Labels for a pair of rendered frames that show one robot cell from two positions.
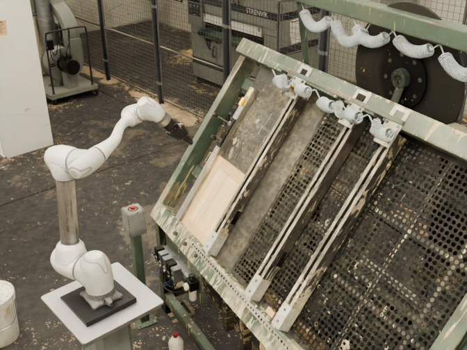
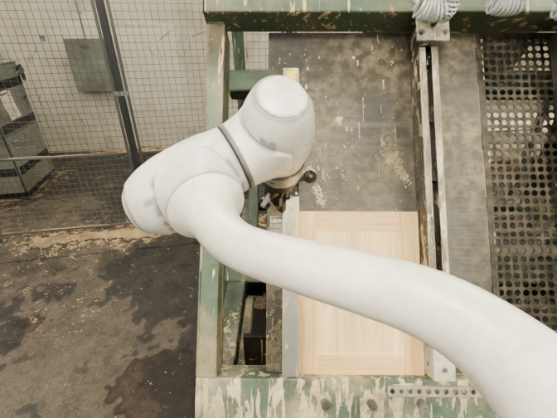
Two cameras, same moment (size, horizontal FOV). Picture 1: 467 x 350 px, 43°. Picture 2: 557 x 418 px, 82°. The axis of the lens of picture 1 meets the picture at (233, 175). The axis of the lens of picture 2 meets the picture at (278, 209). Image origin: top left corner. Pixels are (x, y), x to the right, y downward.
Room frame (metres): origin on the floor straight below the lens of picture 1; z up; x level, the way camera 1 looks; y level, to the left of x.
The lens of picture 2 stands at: (2.94, 0.88, 1.79)
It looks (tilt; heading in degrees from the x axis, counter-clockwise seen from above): 29 degrees down; 300
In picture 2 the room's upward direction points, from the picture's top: straight up
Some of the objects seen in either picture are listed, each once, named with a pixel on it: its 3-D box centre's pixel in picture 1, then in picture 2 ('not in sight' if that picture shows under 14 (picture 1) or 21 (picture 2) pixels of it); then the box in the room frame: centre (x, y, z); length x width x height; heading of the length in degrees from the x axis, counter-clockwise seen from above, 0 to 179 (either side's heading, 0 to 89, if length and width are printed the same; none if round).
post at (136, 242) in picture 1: (140, 278); not in sight; (3.28, 0.65, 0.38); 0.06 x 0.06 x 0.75; 30
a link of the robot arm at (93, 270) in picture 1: (95, 270); not in sight; (2.62, 0.76, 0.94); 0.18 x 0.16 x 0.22; 57
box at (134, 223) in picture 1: (134, 220); not in sight; (3.28, 0.65, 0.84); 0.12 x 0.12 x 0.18; 30
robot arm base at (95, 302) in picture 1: (102, 293); not in sight; (2.59, 0.73, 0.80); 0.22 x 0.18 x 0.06; 37
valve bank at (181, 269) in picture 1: (173, 271); not in sight; (2.94, 0.37, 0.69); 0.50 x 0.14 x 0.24; 30
